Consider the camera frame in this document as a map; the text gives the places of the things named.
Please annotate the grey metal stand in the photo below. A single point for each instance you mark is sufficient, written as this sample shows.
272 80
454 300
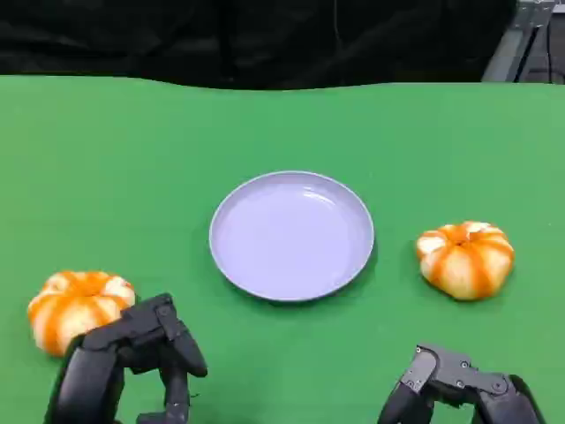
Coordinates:
523 42

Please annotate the orange white toy bread roll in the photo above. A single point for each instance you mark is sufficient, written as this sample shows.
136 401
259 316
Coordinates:
465 260
70 305

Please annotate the lilac plate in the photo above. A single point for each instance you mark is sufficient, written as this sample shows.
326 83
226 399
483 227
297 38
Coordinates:
291 236

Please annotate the black backdrop curtain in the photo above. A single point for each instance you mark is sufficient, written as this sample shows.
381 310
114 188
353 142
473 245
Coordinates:
220 40

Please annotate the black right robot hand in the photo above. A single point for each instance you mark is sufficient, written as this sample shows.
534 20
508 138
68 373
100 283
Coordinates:
463 388

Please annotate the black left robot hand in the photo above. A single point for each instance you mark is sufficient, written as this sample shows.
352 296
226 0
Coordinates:
95 375

